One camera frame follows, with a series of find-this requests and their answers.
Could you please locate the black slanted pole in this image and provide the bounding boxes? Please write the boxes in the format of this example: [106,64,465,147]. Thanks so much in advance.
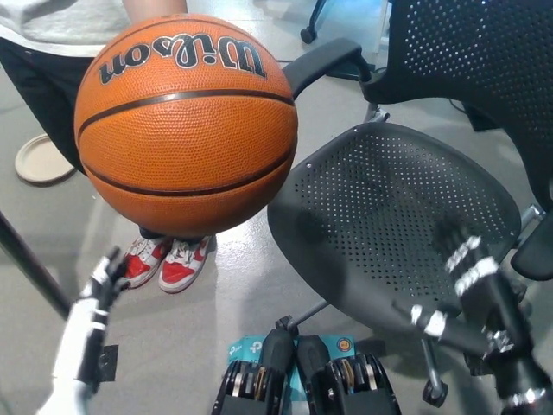
[0,210,73,320]

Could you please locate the orange Wilson basketball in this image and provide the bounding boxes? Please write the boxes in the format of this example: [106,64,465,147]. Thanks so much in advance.
[73,12,300,239]

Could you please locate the person right red white sneaker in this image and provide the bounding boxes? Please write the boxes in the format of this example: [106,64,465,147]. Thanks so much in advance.
[123,236,173,289]

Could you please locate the teal router box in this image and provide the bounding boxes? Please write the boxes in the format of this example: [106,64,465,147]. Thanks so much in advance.
[227,334,358,415]

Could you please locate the black perforated chair backrest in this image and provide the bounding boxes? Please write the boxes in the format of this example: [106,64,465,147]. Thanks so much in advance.
[361,0,553,209]

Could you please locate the person left red white sneaker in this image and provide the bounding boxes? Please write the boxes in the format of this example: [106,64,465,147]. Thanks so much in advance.
[158,235,213,295]

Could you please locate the grey wheeled chair base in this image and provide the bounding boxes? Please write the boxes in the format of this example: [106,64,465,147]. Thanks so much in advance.
[275,297,450,408]

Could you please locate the black perforated chair seat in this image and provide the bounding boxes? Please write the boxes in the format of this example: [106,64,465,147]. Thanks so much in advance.
[266,123,524,343]

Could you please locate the robot right black white hand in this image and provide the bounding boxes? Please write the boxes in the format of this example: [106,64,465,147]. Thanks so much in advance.
[391,217,553,410]

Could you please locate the robot left white black hand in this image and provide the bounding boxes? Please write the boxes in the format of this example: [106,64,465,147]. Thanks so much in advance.
[36,246,130,415]

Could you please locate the black chair armrest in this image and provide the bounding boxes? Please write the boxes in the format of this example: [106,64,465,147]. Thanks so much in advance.
[283,37,373,99]
[509,210,553,282]

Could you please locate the black office chair caster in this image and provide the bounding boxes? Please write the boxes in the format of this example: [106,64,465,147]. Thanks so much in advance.
[299,0,330,45]

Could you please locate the person in grey shirt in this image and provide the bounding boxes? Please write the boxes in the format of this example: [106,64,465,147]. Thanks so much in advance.
[0,0,205,241]

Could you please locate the beige paper plate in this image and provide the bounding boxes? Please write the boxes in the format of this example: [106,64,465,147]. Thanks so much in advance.
[15,132,79,188]

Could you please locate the person red white sneaker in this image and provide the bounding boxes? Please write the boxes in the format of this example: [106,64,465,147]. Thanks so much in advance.
[158,235,213,295]
[123,236,173,289]

